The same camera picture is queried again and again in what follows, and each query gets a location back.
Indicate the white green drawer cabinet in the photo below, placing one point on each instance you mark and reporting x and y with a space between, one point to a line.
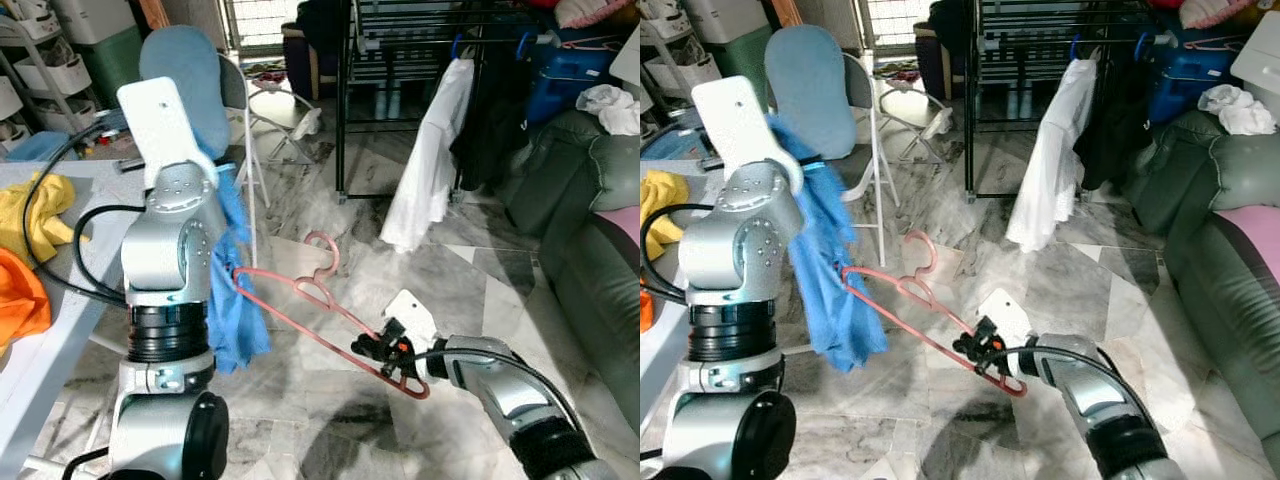
100 50
730 40

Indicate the blue shirt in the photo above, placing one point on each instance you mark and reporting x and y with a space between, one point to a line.
835 300
235 300

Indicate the black drying rack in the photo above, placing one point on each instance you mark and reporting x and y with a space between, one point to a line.
342 100
970 100

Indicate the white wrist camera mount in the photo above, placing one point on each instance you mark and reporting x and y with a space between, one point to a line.
160 125
740 125
1008 313
412 315

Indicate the brown wooden board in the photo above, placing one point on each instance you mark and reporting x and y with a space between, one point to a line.
155 12
787 10

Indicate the white storage shelf rack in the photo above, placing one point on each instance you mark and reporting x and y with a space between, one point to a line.
670 60
45 75

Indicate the blue plastic hanger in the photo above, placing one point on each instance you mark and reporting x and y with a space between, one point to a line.
462 47
1080 47
527 42
1147 42

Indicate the yellow garment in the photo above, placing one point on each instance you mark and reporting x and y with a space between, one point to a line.
30 215
662 210

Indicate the red plastic hanger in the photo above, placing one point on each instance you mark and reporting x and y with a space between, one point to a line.
300 322
905 322

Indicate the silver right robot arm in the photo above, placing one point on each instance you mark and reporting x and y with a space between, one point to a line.
510 390
1090 390

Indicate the black garment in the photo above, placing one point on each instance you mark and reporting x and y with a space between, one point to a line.
1112 125
495 120

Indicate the white storage box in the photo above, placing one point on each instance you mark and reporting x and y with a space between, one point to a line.
1258 65
625 55

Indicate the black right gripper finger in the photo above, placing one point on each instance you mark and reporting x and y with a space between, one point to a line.
968 348
365 349

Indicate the green leather sofa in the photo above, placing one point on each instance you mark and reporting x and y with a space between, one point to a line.
1230 330
590 300

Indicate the white folding table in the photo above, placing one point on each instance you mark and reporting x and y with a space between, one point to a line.
660 350
60 330

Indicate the pink sofa cushion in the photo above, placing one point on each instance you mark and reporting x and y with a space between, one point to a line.
1250 245
620 230

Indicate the white crumpled cloth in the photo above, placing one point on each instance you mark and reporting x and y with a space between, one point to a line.
610 108
1238 108

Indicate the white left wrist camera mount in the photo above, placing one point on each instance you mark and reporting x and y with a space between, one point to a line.
740 125
160 125

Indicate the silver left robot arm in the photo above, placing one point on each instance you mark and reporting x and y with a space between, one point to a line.
175 250
735 250

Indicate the orange t-shirt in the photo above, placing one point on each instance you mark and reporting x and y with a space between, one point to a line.
646 310
20 300

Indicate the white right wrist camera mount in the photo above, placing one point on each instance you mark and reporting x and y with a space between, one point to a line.
1008 313
412 315

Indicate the white garment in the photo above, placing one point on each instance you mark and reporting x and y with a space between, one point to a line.
430 160
1055 160

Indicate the blue plastic box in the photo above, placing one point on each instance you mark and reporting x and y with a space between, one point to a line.
35 147

